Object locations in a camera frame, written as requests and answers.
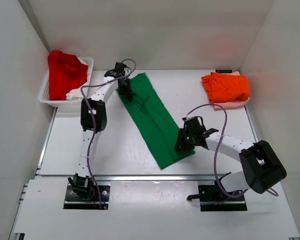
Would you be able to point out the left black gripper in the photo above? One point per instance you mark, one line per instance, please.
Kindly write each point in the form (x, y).
(126, 89)

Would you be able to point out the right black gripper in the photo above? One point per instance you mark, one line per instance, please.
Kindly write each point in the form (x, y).
(182, 141)

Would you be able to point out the green t shirt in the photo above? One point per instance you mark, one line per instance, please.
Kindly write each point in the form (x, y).
(154, 122)

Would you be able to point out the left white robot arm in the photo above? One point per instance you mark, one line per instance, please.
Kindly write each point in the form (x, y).
(93, 120)

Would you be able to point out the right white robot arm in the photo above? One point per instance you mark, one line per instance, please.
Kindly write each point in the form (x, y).
(261, 167)

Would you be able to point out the white t shirt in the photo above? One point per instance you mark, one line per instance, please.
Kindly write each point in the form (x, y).
(75, 94)

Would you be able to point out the orange folded t shirt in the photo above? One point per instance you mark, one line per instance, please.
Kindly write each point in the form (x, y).
(225, 88)

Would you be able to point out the pink folded t shirt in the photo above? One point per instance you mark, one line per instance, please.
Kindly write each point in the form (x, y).
(231, 105)

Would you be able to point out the red t shirt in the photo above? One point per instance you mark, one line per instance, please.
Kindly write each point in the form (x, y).
(66, 73)

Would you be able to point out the small black device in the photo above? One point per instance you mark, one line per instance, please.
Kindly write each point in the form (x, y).
(223, 71)

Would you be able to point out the white plastic basket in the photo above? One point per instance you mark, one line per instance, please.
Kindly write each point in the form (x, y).
(44, 95)

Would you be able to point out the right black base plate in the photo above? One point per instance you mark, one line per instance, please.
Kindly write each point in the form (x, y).
(214, 200)

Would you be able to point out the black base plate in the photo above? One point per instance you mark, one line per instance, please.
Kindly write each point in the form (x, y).
(72, 201)
(214, 200)

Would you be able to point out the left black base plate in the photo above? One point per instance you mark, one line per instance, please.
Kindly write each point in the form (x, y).
(72, 201)

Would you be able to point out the aluminium rail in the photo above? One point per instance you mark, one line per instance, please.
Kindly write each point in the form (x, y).
(157, 177)

